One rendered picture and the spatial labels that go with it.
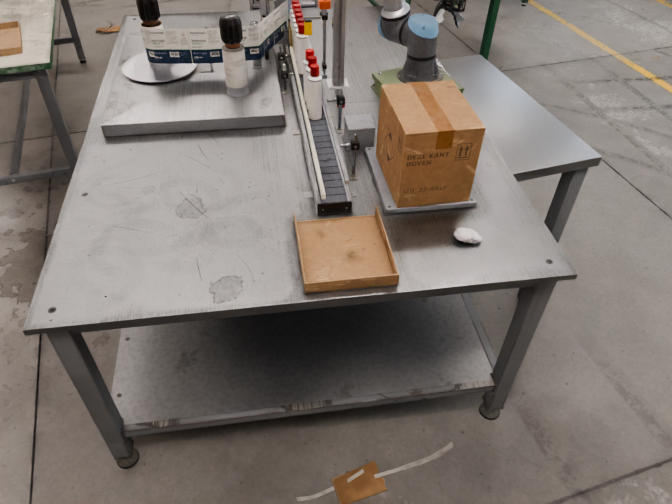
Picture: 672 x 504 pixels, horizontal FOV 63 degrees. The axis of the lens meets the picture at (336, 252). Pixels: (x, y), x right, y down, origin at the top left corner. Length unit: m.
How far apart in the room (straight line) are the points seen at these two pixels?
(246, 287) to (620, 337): 1.81
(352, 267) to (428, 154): 0.40
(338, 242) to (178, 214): 0.52
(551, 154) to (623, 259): 1.13
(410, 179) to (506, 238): 0.34
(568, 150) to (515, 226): 0.53
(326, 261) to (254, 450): 0.89
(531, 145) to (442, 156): 0.61
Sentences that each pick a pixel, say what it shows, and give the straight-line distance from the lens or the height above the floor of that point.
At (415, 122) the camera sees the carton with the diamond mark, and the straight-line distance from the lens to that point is 1.67.
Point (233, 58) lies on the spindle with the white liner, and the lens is 2.23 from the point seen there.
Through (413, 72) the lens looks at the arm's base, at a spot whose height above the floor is 0.94.
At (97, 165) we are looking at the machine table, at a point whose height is 0.83.
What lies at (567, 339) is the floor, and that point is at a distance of 2.69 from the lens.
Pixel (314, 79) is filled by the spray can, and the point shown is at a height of 1.04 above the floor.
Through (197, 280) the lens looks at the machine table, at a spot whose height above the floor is 0.83.
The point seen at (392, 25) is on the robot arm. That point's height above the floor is 1.09.
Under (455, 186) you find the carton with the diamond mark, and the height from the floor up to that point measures 0.92.
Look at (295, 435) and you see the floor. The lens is 2.21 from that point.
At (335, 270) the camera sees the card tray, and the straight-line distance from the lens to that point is 1.57.
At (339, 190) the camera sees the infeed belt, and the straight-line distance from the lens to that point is 1.77.
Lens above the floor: 1.95
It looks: 44 degrees down
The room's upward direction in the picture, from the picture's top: 2 degrees clockwise
